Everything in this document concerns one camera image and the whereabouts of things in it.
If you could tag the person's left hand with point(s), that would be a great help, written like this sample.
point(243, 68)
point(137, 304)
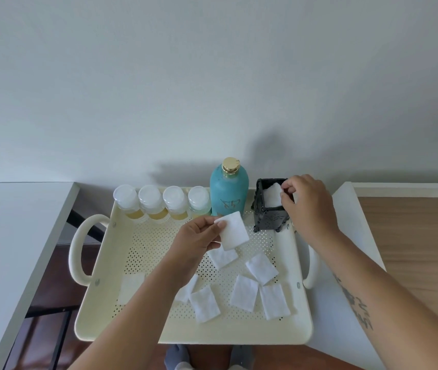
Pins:
point(192, 250)

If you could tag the person's right hand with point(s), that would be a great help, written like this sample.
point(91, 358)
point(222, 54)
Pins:
point(311, 211)

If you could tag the black square pad holder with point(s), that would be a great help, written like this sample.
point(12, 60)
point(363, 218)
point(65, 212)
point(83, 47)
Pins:
point(269, 219)

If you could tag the cotton pad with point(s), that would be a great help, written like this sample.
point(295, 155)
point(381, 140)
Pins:
point(234, 231)

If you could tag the small clear bottle green liquid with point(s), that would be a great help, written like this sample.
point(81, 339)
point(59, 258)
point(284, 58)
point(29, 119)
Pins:
point(199, 200)

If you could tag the small clear bottle yellow liquid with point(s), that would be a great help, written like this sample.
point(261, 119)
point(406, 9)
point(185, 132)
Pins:
point(175, 201)
point(151, 200)
point(127, 200)

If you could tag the white cotton pads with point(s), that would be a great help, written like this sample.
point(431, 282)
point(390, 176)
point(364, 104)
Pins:
point(244, 294)

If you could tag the large teal bottle gold cap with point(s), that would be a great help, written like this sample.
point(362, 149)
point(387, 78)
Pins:
point(228, 192)

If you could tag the cream perforated tray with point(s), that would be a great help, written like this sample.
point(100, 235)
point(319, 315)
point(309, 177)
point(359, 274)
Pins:
point(95, 315)

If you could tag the person's left forearm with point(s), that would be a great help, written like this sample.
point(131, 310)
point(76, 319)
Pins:
point(134, 327)

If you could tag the person's right forearm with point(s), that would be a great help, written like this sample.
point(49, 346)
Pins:
point(388, 296)

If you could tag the person's left grey sock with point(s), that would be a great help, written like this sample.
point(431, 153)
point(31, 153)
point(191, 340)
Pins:
point(174, 354)

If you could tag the person's grey sock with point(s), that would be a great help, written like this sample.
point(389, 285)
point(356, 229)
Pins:
point(174, 354)
point(242, 356)

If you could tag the person's right grey sock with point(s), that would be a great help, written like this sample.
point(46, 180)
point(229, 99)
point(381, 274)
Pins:
point(242, 356)

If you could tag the wooden desk with white rim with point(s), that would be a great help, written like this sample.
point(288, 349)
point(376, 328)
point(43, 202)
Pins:
point(407, 235)

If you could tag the black desk leg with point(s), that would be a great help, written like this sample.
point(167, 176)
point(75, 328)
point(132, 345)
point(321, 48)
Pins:
point(82, 225)

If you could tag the black metal frame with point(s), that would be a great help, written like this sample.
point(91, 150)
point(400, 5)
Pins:
point(49, 310)

